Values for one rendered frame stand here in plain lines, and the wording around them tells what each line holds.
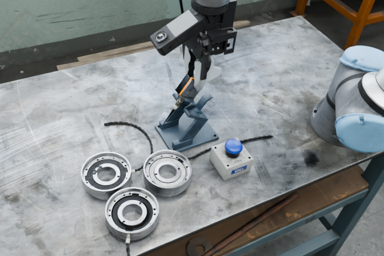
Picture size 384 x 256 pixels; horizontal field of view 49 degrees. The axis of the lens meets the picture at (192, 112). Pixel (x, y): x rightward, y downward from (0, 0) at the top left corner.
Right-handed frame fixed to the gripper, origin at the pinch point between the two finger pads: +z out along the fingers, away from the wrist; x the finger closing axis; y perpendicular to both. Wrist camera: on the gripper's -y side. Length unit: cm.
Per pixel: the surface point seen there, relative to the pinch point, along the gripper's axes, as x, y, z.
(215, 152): -11.3, 0.7, 11.8
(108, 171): -4.0, -21.8, 14.8
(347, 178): -17, 49, 41
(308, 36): 22, 58, 16
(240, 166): -16.6, 4.1, 12.5
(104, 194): -10.5, -25.1, 13.2
